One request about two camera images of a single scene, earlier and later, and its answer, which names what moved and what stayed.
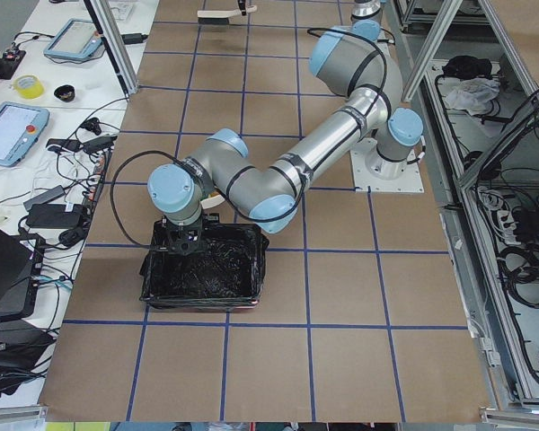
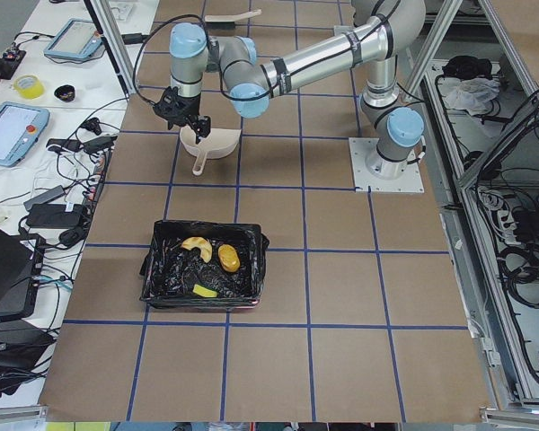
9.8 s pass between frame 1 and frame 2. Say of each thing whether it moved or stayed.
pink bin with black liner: stayed
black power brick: stayed
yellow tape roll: stayed
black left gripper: moved
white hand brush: moved
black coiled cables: stayed
